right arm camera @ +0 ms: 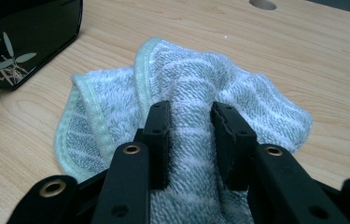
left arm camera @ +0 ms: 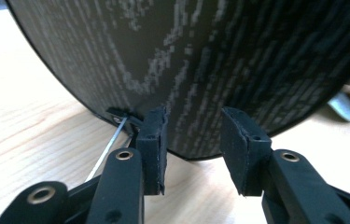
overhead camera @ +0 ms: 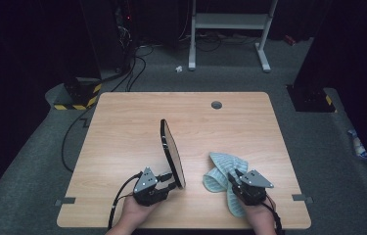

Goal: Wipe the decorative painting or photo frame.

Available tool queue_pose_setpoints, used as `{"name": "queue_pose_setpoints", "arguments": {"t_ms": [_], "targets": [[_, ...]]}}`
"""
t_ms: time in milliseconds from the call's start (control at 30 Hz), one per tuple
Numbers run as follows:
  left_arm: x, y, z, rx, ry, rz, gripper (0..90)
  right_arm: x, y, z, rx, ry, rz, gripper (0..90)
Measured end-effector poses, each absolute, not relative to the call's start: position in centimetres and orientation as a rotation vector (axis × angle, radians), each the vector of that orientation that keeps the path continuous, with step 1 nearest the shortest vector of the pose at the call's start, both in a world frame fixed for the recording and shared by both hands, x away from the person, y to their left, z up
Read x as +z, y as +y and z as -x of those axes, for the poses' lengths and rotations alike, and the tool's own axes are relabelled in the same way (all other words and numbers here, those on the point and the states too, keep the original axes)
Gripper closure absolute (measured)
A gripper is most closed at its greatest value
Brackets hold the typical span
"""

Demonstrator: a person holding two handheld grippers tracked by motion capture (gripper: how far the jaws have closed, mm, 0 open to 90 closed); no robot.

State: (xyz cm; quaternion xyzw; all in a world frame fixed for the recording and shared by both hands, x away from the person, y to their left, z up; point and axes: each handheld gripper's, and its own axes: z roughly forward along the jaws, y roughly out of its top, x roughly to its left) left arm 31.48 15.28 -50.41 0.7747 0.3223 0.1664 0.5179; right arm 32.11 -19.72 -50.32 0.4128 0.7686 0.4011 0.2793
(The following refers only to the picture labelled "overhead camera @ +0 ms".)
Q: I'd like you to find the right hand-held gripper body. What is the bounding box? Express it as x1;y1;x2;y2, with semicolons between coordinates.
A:
231;169;275;207

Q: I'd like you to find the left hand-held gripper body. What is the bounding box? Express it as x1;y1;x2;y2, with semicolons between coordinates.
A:
132;166;169;208

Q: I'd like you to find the light blue striped towel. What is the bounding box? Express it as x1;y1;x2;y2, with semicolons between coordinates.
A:
203;152;249;219

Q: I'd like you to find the black floral mirror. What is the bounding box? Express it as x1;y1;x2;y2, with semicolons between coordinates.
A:
160;118;187;190

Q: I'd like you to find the person's left hand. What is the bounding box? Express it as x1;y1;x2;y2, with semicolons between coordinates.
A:
115;195;158;229

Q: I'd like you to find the person's right hand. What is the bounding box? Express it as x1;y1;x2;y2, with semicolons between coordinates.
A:
240;195;277;229

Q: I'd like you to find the grey tape strip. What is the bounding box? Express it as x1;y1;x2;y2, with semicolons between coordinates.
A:
292;193;314;205
54;197;76;208

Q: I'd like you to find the black yellow striped base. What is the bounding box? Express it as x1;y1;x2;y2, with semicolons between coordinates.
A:
287;84;338;114
53;77;103;112

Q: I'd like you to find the blue white packet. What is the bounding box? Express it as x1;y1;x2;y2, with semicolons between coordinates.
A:
346;128;367;163

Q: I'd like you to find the small red object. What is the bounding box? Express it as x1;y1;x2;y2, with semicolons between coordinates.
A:
283;34;297;47

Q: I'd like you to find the dark equipment rack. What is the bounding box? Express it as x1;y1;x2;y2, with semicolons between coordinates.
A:
114;0;136;72

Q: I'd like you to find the white metal stand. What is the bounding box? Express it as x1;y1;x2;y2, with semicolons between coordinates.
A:
188;0;278;73

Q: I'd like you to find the black curtain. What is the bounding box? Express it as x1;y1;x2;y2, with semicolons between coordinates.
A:
293;0;367;184
0;0;102;204

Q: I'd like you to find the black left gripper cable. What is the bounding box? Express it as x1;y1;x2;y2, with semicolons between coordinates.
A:
107;172;143;229

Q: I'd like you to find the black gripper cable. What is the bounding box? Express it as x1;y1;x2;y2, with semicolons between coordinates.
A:
107;172;143;229
262;195;285;235

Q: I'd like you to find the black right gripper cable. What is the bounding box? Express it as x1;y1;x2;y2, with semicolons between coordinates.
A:
262;195;285;235

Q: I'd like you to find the black floor cable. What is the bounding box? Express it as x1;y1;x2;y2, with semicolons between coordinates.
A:
61;104;97;173

